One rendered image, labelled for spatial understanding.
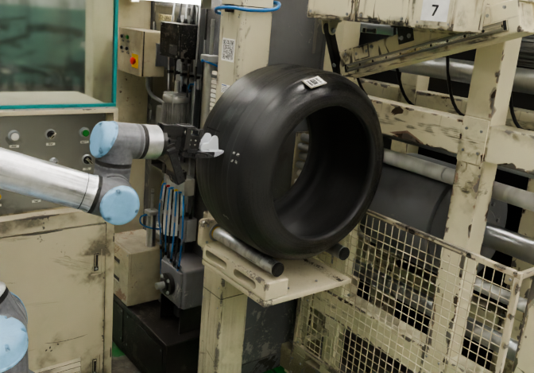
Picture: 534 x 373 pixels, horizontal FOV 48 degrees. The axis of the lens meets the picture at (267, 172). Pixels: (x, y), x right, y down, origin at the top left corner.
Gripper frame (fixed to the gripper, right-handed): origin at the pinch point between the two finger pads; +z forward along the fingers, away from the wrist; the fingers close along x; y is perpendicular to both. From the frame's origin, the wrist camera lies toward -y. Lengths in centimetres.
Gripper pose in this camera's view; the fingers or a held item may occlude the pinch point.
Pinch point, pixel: (218, 153)
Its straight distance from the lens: 172.6
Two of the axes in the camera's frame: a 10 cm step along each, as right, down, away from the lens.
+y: 1.8, -9.7, -1.8
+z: 7.8, 0.3, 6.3
